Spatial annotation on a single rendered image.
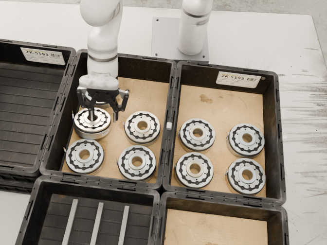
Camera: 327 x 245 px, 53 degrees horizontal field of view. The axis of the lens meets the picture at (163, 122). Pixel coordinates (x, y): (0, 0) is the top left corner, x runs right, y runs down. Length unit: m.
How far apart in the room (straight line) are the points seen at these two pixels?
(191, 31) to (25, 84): 0.55
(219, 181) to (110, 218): 0.31
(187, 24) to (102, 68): 0.38
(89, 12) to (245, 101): 0.57
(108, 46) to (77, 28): 0.65
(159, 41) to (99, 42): 0.47
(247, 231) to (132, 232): 0.29
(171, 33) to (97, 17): 0.55
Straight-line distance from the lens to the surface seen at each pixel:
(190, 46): 1.13
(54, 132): 0.88
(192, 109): 1.01
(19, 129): 1.04
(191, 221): 0.88
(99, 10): 0.71
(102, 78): 0.78
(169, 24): 1.26
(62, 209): 0.91
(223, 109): 1.03
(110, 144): 0.95
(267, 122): 1.00
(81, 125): 0.93
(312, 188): 1.16
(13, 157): 1.00
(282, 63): 1.38
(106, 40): 0.76
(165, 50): 1.17
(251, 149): 0.95
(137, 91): 1.03
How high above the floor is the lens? 1.69
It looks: 61 degrees down
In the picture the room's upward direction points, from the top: 5 degrees clockwise
